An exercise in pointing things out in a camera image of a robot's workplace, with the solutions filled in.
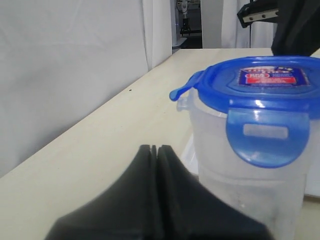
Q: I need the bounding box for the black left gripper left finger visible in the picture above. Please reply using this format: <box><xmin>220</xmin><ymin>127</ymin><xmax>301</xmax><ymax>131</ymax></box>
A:
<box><xmin>46</xmin><ymin>145</ymin><xmax>160</xmax><ymax>240</ymax></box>

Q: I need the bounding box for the background equipment in gap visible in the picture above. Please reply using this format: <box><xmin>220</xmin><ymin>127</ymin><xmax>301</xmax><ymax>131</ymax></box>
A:
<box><xmin>170</xmin><ymin>0</ymin><xmax>203</xmax><ymax>52</ymax></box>

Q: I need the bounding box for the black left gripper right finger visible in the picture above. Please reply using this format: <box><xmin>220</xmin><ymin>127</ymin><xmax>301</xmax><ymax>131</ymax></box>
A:
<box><xmin>157</xmin><ymin>145</ymin><xmax>274</xmax><ymax>240</ymax></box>

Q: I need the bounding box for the blue plastic lid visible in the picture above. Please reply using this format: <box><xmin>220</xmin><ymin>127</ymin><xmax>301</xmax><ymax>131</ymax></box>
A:
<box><xmin>169</xmin><ymin>56</ymin><xmax>320</xmax><ymax>169</ymax></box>

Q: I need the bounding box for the clear plastic tall container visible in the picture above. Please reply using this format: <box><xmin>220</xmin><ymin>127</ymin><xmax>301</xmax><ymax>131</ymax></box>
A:
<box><xmin>177</xmin><ymin>89</ymin><xmax>320</xmax><ymax>240</ymax></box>

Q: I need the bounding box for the white curtain backdrop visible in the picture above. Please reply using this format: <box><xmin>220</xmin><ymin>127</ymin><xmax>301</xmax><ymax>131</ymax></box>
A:
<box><xmin>0</xmin><ymin>0</ymin><xmax>276</xmax><ymax>178</ymax></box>

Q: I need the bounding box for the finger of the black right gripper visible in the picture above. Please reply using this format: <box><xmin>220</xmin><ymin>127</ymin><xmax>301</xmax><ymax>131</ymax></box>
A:
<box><xmin>271</xmin><ymin>0</ymin><xmax>320</xmax><ymax>56</ymax></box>

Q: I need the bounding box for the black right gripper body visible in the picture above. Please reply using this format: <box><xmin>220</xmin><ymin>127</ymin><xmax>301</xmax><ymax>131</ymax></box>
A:
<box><xmin>237</xmin><ymin>0</ymin><xmax>279</xmax><ymax>28</ymax></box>

